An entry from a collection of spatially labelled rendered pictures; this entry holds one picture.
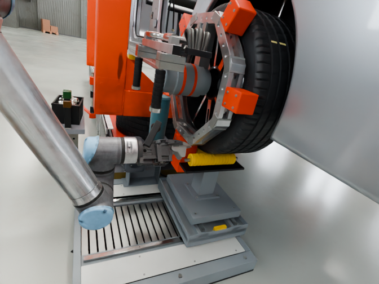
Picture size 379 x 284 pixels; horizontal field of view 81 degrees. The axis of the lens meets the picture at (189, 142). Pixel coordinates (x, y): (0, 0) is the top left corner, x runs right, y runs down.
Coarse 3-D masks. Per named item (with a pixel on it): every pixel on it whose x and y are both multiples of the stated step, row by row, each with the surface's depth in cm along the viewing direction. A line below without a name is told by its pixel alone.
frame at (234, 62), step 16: (192, 16) 99; (208, 16) 87; (224, 32) 78; (224, 48) 77; (240, 48) 78; (224, 64) 77; (240, 64) 75; (224, 80) 77; (240, 80) 78; (176, 112) 118; (224, 112) 84; (176, 128) 116; (192, 128) 111; (208, 128) 87; (224, 128) 86; (192, 144) 100
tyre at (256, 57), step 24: (264, 24) 80; (288, 24) 89; (264, 48) 75; (288, 48) 81; (264, 72) 76; (288, 72) 81; (264, 96) 78; (240, 120) 83; (264, 120) 83; (216, 144) 97; (240, 144) 92; (264, 144) 97
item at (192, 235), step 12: (168, 192) 138; (168, 204) 132; (180, 216) 121; (240, 216) 127; (180, 228) 115; (192, 228) 114; (204, 228) 111; (216, 228) 113; (228, 228) 117; (240, 228) 121; (192, 240) 109; (204, 240) 113; (216, 240) 117
